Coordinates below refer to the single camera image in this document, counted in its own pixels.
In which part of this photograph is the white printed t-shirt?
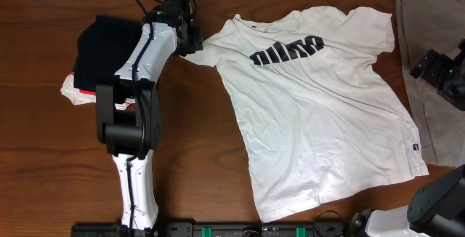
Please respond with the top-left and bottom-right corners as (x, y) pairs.
(187, 6), (429, 222)

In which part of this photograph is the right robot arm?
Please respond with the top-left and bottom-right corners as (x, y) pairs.
(347, 42), (464, 236)

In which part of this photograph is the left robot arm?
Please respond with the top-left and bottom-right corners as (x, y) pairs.
(96, 0), (203, 236)

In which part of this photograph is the olive grey garment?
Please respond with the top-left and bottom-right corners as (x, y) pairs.
(395, 0), (464, 167)

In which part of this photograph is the black folded garment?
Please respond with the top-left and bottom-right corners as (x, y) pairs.
(73, 15), (142, 93)

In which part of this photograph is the white folded garment red trim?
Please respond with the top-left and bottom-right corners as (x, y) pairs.
(60, 71), (137, 111)

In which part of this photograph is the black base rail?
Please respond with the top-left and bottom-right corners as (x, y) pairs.
(70, 222), (346, 237)

